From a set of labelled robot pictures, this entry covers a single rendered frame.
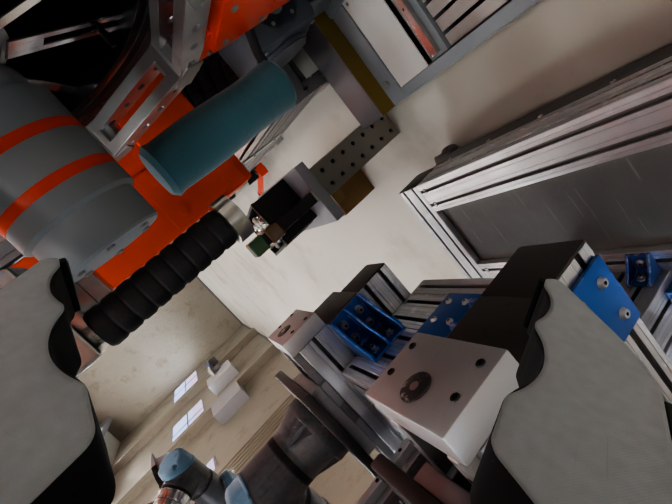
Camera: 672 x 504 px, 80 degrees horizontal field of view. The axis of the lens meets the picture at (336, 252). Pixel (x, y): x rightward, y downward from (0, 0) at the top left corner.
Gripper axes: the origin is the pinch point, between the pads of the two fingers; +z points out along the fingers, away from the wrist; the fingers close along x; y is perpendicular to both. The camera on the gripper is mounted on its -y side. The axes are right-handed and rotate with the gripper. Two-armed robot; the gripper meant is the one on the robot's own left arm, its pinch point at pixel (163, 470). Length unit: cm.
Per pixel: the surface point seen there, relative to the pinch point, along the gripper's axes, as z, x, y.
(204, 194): -27, 67, 51
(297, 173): -34, 61, 71
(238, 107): -63, 79, 55
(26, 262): -24, 73, 13
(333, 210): -37, 49, 74
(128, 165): -22, 81, 41
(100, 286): -58, 67, 24
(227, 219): -91, 71, 38
